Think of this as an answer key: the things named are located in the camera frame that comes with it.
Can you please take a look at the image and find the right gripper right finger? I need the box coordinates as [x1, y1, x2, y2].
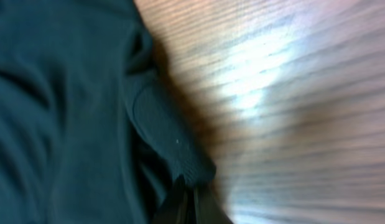
[193, 185, 233, 224]

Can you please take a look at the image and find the black t-shirt with logo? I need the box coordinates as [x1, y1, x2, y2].
[0, 0, 216, 223]

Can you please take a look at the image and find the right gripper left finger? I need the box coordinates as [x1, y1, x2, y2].
[152, 175, 188, 224]

